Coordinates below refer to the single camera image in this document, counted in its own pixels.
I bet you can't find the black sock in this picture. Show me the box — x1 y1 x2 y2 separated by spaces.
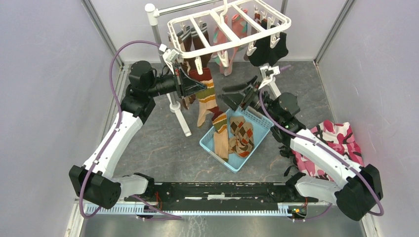
249 36 274 67
268 32 289 66

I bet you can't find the argyle beige sock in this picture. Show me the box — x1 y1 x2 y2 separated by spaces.
228 136 241 154
229 116 254 158

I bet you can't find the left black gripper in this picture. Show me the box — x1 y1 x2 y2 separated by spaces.
147 64 207 99

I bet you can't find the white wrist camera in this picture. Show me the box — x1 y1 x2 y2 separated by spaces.
159 44 179 74
259 64 280 89

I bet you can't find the light blue plastic basket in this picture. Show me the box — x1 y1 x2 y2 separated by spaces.
200 109 273 173

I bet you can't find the brown sock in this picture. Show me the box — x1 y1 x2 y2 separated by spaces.
177 26 194 74
191 22 211 68

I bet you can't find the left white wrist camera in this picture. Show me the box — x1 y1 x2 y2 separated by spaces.
159 44 179 74

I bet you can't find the white sock drying rack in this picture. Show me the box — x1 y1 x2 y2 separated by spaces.
144 0 292 138

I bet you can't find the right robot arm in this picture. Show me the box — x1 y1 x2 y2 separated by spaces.
218 77 384 221

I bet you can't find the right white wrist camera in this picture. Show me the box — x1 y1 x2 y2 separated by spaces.
259 64 280 89

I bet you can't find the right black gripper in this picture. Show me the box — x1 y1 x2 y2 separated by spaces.
216 76 281 123

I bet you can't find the pink camouflage cloth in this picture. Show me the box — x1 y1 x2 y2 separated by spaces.
290 120 364 181

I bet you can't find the grey sock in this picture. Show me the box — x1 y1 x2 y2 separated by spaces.
243 7 261 61

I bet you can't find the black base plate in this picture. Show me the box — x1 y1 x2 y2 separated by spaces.
139 182 317 211

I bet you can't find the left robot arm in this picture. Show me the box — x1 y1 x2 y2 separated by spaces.
69 61 207 209

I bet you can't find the salmon pink sock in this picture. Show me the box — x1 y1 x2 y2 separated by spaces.
212 24 235 77
231 14 248 59

